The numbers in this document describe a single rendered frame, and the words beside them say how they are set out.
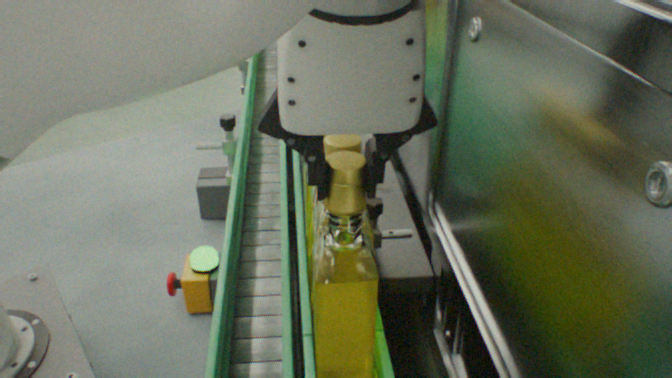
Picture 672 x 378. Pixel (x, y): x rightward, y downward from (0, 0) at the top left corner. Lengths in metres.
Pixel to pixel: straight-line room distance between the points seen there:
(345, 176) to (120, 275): 0.68
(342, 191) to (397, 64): 0.12
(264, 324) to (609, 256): 0.47
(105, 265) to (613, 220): 0.90
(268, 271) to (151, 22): 0.63
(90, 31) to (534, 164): 0.31
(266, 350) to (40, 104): 0.50
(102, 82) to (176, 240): 0.91
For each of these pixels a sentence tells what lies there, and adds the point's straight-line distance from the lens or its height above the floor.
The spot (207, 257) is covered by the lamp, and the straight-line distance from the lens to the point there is 0.87.
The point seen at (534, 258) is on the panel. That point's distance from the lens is 0.42.
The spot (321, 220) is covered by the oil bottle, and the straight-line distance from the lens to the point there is 0.52.
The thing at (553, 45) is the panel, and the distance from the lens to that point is 0.39.
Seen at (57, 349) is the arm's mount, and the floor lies 0.87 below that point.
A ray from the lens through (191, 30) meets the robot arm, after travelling 0.19.
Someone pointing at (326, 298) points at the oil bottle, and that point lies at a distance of 0.48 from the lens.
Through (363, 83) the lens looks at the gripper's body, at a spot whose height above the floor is 1.25.
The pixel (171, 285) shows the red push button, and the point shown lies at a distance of 0.91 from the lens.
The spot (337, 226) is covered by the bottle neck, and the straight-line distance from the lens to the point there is 0.46.
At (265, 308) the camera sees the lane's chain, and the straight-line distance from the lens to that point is 0.73.
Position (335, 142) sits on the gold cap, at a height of 1.16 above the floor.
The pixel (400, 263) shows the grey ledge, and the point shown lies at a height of 0.88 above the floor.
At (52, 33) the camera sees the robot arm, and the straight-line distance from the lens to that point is 0.19.
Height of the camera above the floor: 1.37
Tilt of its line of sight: 31 degrees down
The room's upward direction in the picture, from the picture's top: straight up
